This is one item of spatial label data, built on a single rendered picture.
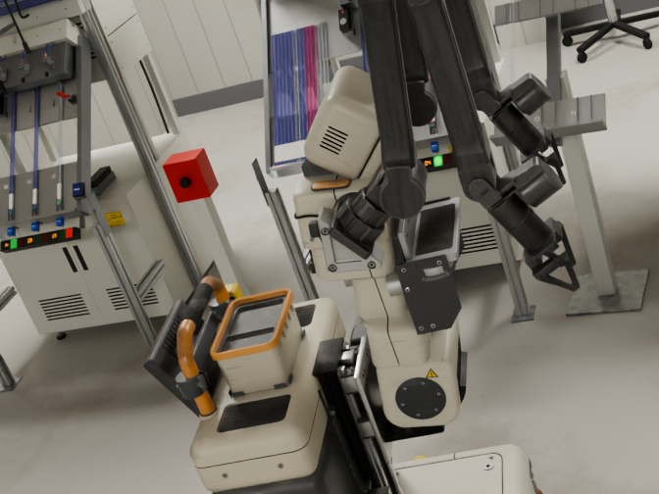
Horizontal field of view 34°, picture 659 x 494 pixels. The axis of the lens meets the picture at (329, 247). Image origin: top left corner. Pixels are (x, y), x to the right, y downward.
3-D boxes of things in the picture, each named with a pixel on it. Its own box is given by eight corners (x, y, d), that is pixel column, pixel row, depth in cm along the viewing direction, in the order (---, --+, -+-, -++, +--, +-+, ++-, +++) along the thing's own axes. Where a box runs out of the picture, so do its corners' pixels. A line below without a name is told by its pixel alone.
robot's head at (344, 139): (296, 161, 203) (329, 93, 196) (312, 120, 222) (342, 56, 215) (365, 193, 205) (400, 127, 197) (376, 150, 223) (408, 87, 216)
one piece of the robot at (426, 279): (397, 341, 215) (365, 247, 206) (407, 272, 239) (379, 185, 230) (477, 325, 211) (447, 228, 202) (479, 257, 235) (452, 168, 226)
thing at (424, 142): (463, 141, 353) (456, 133, 347) (278, 177, 377) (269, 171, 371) (462, 137, 354) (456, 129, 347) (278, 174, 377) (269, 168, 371)
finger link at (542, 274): (590, 265, 193) (555, 228, 191) (593, 284, 187) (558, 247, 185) (560, 286, 196) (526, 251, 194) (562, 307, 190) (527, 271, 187)
